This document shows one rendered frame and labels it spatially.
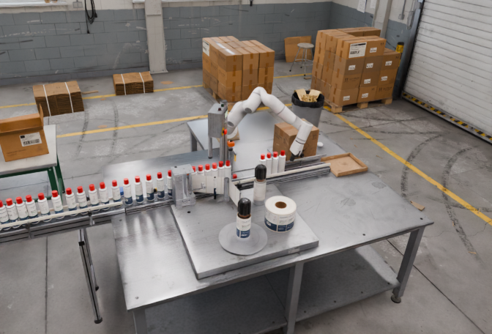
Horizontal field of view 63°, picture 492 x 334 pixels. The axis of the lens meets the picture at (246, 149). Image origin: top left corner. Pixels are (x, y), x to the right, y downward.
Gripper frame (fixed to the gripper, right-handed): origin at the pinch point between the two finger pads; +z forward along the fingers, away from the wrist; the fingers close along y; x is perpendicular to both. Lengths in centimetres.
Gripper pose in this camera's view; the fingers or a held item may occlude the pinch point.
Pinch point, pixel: (292, 158)
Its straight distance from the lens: 319.5
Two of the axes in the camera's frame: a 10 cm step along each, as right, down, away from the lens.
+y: 3.8, 4.6, -8.0
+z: -3.5, 8.7, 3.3
